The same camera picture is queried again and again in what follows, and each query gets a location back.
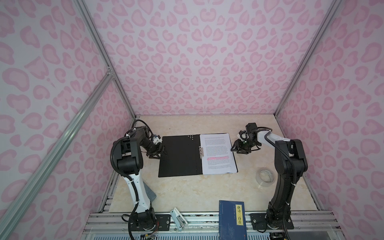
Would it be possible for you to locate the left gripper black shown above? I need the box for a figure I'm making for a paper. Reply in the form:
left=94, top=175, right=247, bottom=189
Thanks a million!
left=140, top=140, right=168, bottom=159

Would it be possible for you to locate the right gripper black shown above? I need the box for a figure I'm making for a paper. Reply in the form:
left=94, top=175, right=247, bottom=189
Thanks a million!
left=230, top=138, right=261, bottom=155

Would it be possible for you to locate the white paper sheet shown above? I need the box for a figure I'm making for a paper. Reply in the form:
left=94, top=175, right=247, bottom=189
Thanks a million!
left=200, top=133, right=238, bottom=175

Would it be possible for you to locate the grey black file folder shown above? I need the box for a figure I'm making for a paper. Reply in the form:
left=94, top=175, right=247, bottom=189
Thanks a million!
left=158, top=133, right=239, bottom=178

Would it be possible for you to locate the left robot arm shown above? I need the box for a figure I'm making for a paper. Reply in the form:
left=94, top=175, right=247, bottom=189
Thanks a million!
left=110, top=126, right=162, bottom=230

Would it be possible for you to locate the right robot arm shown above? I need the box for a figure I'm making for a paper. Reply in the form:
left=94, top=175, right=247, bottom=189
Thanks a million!
left=231, top=123, right=308, bottom=232

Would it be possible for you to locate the metal folder clip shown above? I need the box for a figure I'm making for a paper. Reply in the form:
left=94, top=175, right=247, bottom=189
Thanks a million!
left=199, top=146, right=204, bottom=159

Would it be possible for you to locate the grey sponge block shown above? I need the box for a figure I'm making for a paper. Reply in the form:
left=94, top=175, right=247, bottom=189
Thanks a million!
left=144, top=182, right=157, bottom=202

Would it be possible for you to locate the clear tape roll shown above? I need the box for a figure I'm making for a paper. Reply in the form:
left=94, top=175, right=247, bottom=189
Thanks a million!
left=256, top=168, right=275, bottom=188

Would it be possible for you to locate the blue book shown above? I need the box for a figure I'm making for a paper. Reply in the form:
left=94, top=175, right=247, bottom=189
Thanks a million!
left=219, top=200, right=247, bottom=240

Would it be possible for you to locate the aluminium diagonal beam left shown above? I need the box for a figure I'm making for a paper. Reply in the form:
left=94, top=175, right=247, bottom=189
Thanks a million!
left=1, top=73, right=114, bottom=240

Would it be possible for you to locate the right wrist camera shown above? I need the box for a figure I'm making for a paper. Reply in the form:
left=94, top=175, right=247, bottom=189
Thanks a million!
left=246, top=123, right=259, bottom=134

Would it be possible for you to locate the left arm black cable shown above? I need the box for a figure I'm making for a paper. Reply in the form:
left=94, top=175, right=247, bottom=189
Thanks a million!
left=109, top=119, right=154, bottom=240

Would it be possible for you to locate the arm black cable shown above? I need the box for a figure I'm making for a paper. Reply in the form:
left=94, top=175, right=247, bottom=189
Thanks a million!
left=109, top=119, right=154, bottom=240
left=256, top=126, right=298, bottom=240

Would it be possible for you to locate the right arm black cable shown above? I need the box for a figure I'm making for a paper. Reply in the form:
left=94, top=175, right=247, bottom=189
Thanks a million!
left=256, top=126, right=298, bottom=240

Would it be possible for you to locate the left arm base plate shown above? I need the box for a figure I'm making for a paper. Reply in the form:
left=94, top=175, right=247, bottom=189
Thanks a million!
left=130, top=214, right=171, bottom=232

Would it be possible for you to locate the white bracket on rail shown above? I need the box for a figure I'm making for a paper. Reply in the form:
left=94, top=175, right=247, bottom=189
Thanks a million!
left=170, top=208, right=189, bottom=232

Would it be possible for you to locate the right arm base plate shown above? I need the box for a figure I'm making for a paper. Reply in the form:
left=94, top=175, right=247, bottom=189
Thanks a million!
left=250, top=213, right=283, bottom=232

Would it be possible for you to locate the aluminium rail frame front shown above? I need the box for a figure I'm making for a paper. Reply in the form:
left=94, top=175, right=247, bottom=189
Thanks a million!
left=81, top=211, right=345, bottom=240

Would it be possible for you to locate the aluminium corner post left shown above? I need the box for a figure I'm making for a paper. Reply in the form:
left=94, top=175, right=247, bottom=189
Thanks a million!
left=74, top=0, right=137, bottom=120

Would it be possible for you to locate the aluminium corner post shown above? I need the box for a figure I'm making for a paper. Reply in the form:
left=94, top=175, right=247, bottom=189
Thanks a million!
left=274, top=0, right=344, bottom=118
left=74, top=0, right=137, bottom=120

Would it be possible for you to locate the aluminium corner post right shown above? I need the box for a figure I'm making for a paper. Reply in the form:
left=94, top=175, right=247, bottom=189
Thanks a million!
left=274, top=0, right=344, bottom=118

